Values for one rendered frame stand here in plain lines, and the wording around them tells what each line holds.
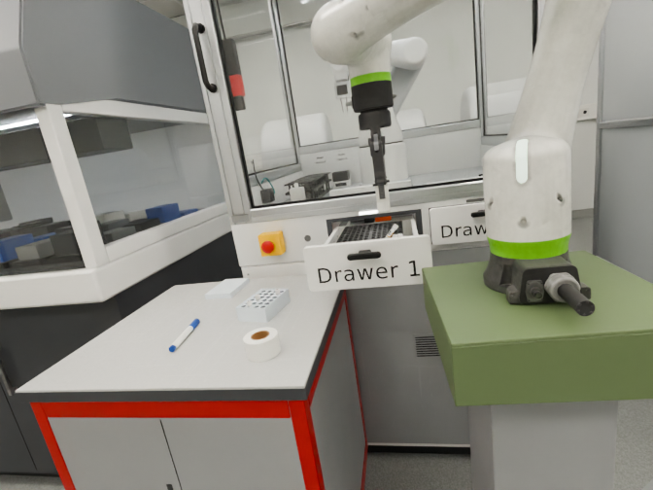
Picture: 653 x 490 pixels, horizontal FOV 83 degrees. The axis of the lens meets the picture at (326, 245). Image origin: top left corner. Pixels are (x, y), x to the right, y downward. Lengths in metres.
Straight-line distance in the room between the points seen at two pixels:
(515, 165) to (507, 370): 0.30
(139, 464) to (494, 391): 0.72
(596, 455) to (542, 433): 0.10
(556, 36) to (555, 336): 0.52
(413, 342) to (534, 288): 0.71
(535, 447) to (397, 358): 0.62
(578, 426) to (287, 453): 0.51
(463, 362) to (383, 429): 0.97
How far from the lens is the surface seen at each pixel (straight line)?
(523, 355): 0.58
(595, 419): 0.81
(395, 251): 0.84
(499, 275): 0.70
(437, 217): 1.13
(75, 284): 1.33
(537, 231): 0.67
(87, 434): 1.00
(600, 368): 0.63
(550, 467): 0.85
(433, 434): 1.52
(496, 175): 0.66
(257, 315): 0.93
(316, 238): 1.19
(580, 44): 0.84
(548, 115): 0.82
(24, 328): 1.67
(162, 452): 0.92
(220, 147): 1.25
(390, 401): 1.43
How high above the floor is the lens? 1.14
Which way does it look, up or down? 14 degrees down
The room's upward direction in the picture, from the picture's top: 9 degrees counter-clockwise
